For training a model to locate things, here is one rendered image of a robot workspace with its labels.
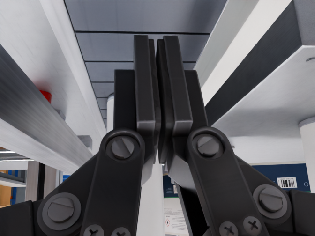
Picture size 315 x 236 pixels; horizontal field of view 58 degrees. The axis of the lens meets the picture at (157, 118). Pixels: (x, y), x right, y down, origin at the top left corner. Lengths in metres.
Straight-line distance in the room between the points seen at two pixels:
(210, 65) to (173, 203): 0.60
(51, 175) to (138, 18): 0.35
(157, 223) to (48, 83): 0.23
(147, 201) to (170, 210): 0.49
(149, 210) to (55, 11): 0.17
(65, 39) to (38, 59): 0.14
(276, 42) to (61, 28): 0.17
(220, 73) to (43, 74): 0.25
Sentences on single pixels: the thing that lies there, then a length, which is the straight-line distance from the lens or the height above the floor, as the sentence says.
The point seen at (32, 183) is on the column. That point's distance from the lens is 0.49.
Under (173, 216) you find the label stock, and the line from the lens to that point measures 0.73.
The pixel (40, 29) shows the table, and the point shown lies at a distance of 0.28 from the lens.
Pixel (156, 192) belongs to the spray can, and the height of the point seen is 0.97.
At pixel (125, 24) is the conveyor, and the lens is 0.17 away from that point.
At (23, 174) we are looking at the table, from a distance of 3.94.
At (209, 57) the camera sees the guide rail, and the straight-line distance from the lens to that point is 0.16.
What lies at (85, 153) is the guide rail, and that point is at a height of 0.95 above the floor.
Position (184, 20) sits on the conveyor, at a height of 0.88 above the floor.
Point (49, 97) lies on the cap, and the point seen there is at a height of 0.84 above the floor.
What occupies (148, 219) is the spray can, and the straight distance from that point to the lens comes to 0.25.
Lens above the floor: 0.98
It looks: 16 degrees down
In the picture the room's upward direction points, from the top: 178 degrees clockwise
